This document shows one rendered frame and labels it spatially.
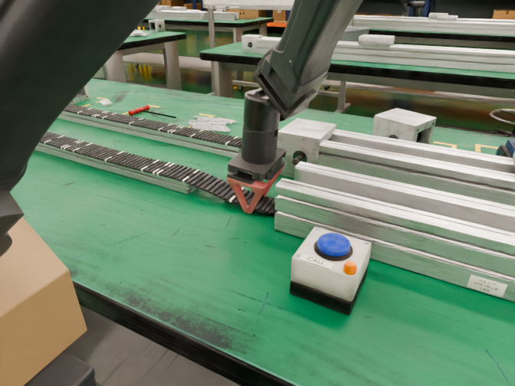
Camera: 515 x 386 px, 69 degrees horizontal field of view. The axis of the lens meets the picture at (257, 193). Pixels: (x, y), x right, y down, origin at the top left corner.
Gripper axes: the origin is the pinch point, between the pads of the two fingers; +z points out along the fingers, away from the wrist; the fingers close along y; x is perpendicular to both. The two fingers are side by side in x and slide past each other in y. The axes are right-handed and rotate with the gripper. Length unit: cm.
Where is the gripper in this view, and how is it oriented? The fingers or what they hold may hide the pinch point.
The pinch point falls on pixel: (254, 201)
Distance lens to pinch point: 67.4
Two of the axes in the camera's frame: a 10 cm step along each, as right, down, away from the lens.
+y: 4.1, -4.7, 7.8
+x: -9.1, -2.8, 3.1
